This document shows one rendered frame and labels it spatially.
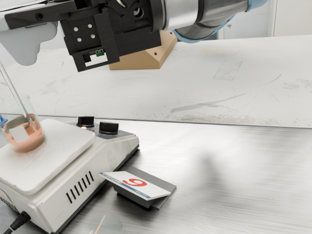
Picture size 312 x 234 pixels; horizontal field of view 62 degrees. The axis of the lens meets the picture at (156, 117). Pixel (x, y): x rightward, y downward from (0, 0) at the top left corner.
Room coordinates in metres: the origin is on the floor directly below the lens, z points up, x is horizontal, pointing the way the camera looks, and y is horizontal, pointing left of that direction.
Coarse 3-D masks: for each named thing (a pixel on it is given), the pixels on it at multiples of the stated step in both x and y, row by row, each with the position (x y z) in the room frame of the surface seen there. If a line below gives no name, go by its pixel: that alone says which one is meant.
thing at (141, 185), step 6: (108, 174) 0.27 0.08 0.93; (114, 174) 0.28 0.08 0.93; (120, 174) 0.29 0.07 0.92; (126, 174) 0.29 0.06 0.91; (120, 180) 0.26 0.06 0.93; (126, 180) 0.26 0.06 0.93; (132, 180) 0.27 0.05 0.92; (138, 180) 0.27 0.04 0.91; (132, 186) 0.24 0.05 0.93; (138, 186) 0.25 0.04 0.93; (144, 186) 0.25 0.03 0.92; (150, 186) 0.26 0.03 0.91; (144, 192) 0.23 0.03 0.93; (150, 192) 0.23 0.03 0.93; (156, 192) 0.24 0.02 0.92; (162, 192) 0.24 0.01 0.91
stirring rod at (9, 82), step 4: (0, 64) 0.31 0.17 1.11; (0, 68) 0.31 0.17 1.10; (4, 68) 0.31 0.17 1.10; (4, 72) 0.31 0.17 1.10; (4, 76) 0.31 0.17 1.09; (8, 76) 0.31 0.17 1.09; (8, 80) 0.31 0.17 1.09; (8, 84) 0.31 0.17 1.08; (12, 84) 0.31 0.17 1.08; (12, 88) 0.31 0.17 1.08; (12, 92) 0.31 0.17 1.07; (16, 92) 0.31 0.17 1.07; (16, 96) 0.31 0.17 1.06; (16, 100) 0.31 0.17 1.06; (20, 100) 0.31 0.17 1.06; (20, 104) 0.31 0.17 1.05
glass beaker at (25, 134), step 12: (0, 96) 0.33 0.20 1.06; (12, 96) 0.33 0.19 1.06; (24, 96) 0.33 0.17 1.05; (0, 108) 0.28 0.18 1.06; (12, 108) 0.29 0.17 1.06; (24, 108) 0.30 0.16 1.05; (0, 120) 0.28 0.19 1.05; (12, 120) 0.28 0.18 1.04; (24, 120) 0.29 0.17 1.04; (36, 120) 0.30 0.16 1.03; (0, 132) 0.29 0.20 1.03; (12, 132) 0.28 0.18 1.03; (24, 132) 0.29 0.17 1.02; (36, 132) 0.30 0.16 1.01; (12, 144) 0.28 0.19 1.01; (24, 144) 0.28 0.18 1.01; (36, 144) 0.29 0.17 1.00
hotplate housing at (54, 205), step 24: (96, 144) 0.30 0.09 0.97; (120, 144) 0.33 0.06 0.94; (72, 168) 0.26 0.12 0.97; (96, 168) 0.28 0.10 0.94; (0, 192) 0.26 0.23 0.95; (48, 192) 0.23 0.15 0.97; (72, 192) 0.24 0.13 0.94; (96, 192) 0.27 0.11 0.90; (24, 216) 0.23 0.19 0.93; (48, 216) 0.21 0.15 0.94; (72, 216) 0.24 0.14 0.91
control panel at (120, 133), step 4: (72, 124) 0.39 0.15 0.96; (96, 124) 0.41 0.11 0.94; (88, 128) 0.38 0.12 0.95; (92, 128) 0.38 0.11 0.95; (96, 128) 0.38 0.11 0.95; (96, 132) 0.35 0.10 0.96; (120, 132) 0.37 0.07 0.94; (124, 132) 0.37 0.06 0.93; (128, 132) 0.37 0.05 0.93; (100, 136) 0.33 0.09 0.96; (104, 136) 0.33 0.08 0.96; (108, 136) 0.33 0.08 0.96; (112, 136) 0.33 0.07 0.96; (116, 136) 0.34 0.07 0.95; (120, 136) 0.34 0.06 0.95
